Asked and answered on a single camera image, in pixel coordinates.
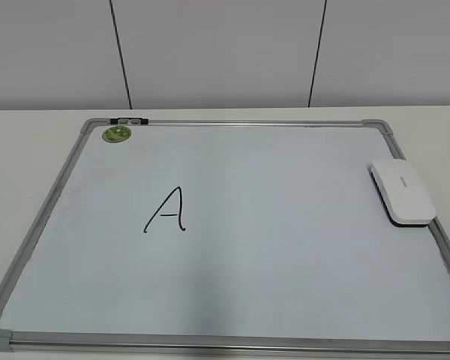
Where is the white whiteboard eraser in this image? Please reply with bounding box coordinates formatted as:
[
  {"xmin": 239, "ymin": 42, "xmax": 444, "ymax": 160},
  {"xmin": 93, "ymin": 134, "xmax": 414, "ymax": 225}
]
[{"xmin": 370, "ymin": 158, "xmax": 437, "ymax": 227}]

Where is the white framed whiteboard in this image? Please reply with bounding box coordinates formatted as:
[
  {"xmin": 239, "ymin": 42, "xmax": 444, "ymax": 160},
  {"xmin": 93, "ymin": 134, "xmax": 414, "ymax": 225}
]
[{"xmin": 0, "ymin": 118, "xmax": 450, "ymax": 358}]

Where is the round green magnet sticker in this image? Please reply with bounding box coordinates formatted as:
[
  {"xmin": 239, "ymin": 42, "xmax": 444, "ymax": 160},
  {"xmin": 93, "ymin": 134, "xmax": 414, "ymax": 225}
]
[{"xmin": 102, "ymin": 125, "xmax": 132, "ymax": 143}]

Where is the black silver board clip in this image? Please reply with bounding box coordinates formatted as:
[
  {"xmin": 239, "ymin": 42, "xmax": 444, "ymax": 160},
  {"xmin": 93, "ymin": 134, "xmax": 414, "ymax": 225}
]
[{"xmin": 109, "ymin": 117, "xmax": 149, "ymax": 125}]

